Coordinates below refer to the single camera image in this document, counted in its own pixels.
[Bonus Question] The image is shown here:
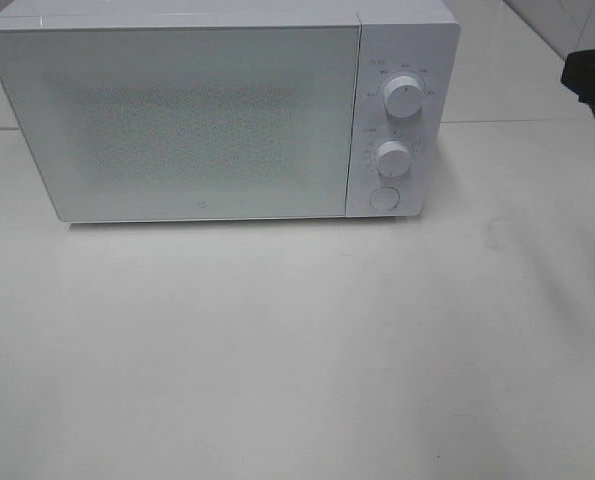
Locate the white timer knob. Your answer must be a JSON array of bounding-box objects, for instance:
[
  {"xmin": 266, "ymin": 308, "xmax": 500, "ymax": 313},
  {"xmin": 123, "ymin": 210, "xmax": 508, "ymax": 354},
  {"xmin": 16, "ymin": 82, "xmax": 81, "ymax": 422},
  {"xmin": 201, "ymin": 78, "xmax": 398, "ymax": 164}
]
[{"xmin": 375, "ymin": 140, "xmax": 412, "ymax": 178}]

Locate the white microwave oven body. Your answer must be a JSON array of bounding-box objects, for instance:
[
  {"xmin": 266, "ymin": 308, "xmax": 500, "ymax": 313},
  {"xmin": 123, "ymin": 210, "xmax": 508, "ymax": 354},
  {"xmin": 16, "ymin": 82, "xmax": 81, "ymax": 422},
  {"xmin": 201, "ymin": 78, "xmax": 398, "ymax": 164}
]
[{"xmin": 0, "ymin": 1, "xmax": 460, "ymax": 221}]

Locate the round white door button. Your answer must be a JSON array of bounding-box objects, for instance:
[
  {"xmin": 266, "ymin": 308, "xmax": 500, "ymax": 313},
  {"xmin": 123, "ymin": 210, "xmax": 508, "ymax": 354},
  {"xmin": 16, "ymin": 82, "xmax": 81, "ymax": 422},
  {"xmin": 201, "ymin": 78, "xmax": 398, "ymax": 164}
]
[{"xmin": 370, "ymin": 187, "xmax": 400, "ymax": 211}]

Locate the upper white power knob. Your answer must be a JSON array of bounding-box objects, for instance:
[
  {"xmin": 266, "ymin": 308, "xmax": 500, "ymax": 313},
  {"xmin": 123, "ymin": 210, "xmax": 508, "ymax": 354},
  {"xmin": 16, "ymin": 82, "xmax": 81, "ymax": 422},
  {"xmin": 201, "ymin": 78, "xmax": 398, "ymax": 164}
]
[{"xmin": 383, "ymin": 73, "xmax": 425, "ymax": 118}]

